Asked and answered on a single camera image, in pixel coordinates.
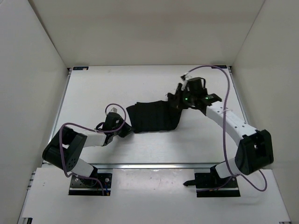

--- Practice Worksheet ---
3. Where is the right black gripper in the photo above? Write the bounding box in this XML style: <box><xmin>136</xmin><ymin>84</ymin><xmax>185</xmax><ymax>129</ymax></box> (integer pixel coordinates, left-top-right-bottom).
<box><xmin>171</xmin><ymin>88</ymin><xmax>196</xmax><ymax>110</ymax></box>

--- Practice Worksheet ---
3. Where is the black pleated skirt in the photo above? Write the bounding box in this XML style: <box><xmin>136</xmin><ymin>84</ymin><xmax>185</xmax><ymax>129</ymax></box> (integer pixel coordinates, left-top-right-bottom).
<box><xmin>126</xmin><ymin>93</ymin><xmax>188</xmax><ymax>133</ymax></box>

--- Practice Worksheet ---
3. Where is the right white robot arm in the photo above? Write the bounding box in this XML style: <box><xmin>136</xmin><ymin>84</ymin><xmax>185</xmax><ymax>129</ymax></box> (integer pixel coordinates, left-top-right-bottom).
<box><xmin>167</xmin><ymin>77</ymin><xmax>274</xmax><ymax>187</ymax></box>

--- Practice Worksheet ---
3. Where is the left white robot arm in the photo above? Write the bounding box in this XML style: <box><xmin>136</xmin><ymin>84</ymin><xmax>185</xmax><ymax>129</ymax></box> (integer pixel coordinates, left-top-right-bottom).
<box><xmin>42</xmin><ymin>111</ymin><xmax>133</xmax><ymax>187</ymax></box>

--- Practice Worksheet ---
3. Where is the right blue corner label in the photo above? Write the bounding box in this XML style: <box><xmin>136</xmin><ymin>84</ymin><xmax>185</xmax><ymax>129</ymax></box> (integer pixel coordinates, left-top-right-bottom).
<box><xmin>211</xmin><ymin>65</ymin><xmax>227</xmax><ymax>69</ymax></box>

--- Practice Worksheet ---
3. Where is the blue corner label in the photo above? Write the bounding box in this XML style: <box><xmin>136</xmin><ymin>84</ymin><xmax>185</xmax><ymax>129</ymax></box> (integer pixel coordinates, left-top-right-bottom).
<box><xmin>72</xmin><ymin>66</ymin><xmax>89</xmax><ymax>70</ymax></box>
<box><xmin>211</xmin><ymin>65</ymin><xmax>227</xmax><ymax>69</ymax></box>

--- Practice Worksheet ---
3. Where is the left blue corner label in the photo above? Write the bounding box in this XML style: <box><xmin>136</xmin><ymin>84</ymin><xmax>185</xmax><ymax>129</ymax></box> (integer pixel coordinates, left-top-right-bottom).
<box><xmin>72</xmin><ymin>66</ymin><xmax>89</xmax><ymax>70</ymax></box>

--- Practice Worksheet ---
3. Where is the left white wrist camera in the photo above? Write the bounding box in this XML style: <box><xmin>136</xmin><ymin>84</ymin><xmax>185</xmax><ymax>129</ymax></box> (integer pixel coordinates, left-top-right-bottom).
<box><xmin>110</xmin><ymin>107</ymin><xmax>117</xmax><ymax>113</ymax></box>

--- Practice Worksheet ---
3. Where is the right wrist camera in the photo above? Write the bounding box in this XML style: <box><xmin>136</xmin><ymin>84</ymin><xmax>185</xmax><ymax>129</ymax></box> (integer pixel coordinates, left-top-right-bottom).
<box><xmin>180</xmin><ymin>72</ymin><xmax>192</xmax><ymax>91</ymax></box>

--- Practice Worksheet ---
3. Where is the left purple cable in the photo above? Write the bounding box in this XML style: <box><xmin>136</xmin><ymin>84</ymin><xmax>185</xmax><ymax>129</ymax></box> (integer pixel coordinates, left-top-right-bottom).
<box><xmin>58</xmin><ymin>103</ymin><xmax>128</xmax><ymax>196</ymax></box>

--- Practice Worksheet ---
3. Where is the purple cable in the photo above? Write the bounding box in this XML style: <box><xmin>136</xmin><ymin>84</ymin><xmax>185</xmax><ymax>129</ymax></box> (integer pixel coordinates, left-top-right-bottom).
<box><xmin>58</xmin><ymin>103</ymin><xmax>128</xmax><ymax>196</ymax></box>
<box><xmin>181</xmin><ymin>64</ymin><xmax>268</xmax><ymax>192</ymax></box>

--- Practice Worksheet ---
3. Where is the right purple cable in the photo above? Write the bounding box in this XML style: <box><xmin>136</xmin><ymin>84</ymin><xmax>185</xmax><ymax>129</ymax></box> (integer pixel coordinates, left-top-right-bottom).
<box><xmin>181</xmin><ymin>64</ymin><xmax>268</xmax><ymax>192</ymax></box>

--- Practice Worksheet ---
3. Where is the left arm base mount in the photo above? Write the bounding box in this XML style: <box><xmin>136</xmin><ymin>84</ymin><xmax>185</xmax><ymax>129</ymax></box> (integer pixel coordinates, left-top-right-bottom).
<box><xmin>68</xmin><ymin>170</ymin><xmax>113</xmax><ymax>196</ymax></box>

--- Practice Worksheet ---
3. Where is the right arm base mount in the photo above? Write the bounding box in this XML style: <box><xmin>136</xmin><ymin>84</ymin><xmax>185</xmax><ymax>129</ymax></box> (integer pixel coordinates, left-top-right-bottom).
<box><xmin>183</xmin><ymin>166</ymin><xmax>241</xmax><ymax>198</ymax></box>

